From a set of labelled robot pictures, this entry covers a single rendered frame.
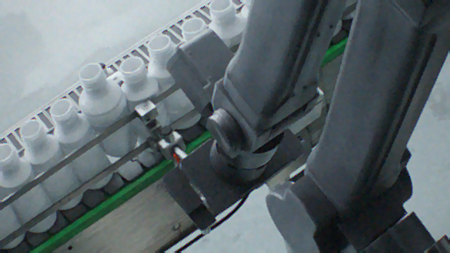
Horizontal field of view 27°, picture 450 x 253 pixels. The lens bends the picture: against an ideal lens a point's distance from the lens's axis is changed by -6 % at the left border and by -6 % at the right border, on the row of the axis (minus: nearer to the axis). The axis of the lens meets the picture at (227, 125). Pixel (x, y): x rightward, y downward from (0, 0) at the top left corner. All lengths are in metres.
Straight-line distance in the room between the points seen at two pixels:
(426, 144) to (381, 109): 2.19
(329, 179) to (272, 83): 0.08
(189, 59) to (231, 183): 0.15
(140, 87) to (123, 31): 1.99
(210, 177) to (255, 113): 0.21
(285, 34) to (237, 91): 0.13
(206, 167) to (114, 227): 0.58
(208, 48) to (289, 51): 0.23
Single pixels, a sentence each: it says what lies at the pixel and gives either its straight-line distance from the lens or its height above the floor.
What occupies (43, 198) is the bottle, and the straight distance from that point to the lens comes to 1.46.
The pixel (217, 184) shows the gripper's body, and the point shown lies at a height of 1.36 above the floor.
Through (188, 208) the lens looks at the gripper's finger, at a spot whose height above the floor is 1.35.
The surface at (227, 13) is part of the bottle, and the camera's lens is 1.48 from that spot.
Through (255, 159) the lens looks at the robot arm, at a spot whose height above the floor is 1.43.
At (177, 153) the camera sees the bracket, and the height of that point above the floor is 1.08.
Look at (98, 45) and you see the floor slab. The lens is 3.41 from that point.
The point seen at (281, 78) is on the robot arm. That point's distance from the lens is 0.70.
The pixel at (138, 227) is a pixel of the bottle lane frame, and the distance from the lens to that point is 1.56.
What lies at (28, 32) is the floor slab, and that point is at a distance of 3.63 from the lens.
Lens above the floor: 2.08
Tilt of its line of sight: 45 degrees down
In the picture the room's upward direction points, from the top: 18 degrees counter-clockwise
